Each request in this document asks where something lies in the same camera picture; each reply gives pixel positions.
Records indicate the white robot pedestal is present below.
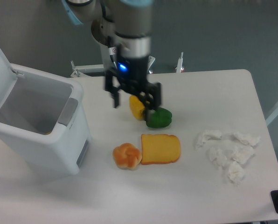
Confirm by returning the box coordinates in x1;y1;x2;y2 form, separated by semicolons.
70;18;185;78

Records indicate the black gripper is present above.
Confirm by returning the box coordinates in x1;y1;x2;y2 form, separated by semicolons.
104;44;162;121

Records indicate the crumpled white tissue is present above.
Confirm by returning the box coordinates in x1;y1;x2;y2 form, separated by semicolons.
231;146;255;165
208;147;228;167
195;130;222;150
225;161;245;186
233;131;261;147

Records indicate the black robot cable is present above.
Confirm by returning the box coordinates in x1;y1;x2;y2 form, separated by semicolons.
107;36;118;70

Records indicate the square toast bread slice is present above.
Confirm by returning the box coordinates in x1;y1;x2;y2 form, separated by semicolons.
141;134;181;165

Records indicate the round knotted bread roll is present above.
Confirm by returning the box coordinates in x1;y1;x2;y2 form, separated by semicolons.
112;143;142;170

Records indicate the yellow bell pepper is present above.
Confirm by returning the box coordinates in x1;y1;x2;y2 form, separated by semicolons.
129;95;145;120

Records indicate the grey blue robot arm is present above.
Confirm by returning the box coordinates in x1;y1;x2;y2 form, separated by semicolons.
64;0;161;121

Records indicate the white trash can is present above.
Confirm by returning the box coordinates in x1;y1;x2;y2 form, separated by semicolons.
0;64;91;175

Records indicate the green bell pepper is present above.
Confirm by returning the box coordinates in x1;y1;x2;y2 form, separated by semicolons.
146;107;173;128

